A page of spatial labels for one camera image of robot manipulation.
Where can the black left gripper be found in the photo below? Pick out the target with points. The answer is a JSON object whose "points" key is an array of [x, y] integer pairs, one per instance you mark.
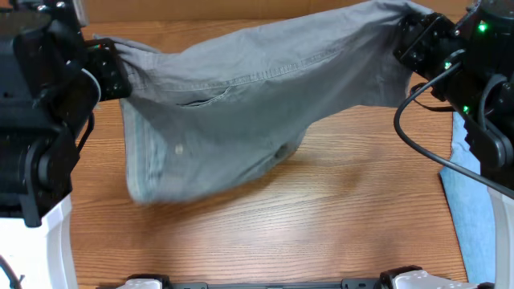
{"points": [[107, 56]]}

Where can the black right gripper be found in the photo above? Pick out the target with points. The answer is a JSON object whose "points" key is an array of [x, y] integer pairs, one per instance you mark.
{"points": [[420, 44]]}

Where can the grey cargo shorts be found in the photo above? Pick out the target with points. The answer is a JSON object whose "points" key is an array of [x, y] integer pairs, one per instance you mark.
{"points": [[225, 111]]}

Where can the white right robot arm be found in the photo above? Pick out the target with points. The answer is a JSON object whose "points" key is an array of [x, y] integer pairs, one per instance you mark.
{"points": [[469, 64]]}

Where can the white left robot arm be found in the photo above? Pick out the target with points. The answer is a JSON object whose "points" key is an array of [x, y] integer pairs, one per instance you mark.
{"points": [[52, 78]]}

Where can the light blue denim jeans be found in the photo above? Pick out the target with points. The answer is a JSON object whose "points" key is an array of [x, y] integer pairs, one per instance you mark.
{"points": [[472, 214]]}

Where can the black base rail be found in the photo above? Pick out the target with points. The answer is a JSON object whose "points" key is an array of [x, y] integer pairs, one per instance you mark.
{"points": [[410, 277]]}

